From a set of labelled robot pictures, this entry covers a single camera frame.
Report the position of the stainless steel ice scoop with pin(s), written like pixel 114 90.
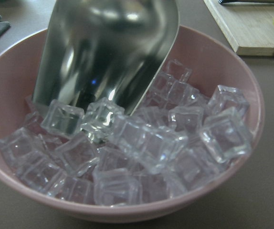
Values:
pixel 104 48

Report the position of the pink bowl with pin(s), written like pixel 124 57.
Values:
pixel 212 64

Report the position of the clear ice cubes pile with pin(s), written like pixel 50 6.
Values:
pixel 176 141

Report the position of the wooden cutting board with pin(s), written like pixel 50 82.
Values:
pixel 248 27

